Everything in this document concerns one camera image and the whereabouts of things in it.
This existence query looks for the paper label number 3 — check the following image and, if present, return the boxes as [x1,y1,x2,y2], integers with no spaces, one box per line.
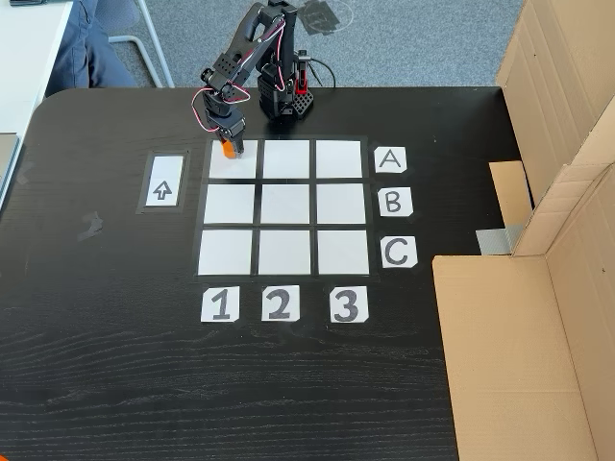
[329,285,370,324]

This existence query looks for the grey metal chair frame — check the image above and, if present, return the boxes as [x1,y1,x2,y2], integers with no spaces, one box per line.
[108,0,175,88]

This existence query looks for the paper label letter B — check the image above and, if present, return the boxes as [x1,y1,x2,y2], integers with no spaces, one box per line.
[378,186,414,218]

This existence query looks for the brown cardboard box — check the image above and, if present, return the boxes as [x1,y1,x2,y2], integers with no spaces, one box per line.
[431,162,615,461]
[488,0,615,227]

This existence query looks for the paper label letter A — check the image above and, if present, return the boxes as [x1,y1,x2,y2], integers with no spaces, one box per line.
[374,147,408,175]

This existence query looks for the grey duct tape strip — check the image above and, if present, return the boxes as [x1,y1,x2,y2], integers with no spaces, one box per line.
[475,223,525,255]

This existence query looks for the red and black clamp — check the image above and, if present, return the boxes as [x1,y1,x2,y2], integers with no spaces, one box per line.
[293,47,312,97]

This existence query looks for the white nine-square grid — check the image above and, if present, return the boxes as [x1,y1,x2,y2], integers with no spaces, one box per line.
[191,135,379,279]

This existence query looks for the black power cable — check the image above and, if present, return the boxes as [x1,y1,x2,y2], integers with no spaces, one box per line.
[307,57,337,89]

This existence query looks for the white arrow paper sheet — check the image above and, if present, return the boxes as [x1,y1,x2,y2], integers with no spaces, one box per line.
[142,153,185,208]

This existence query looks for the paper label number 1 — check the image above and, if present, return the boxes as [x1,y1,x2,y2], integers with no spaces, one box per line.
[200,286,241,323]

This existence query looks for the clear tape scraps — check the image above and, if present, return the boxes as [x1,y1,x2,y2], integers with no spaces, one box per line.
[76,210,105,242]

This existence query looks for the paper label letter C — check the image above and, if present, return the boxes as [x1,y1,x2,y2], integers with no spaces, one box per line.
[381,235,418,270]

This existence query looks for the white side table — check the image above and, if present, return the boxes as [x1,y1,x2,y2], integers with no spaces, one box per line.
[0,0,74,136]

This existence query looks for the black floor tape mark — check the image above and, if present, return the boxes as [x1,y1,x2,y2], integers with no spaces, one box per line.
[297,0,355,37]

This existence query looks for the person's leg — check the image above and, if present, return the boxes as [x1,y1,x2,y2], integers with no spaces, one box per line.
[45,0,138,97]

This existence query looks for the paper label number 2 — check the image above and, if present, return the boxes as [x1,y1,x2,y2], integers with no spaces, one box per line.
[260,284,302,322]

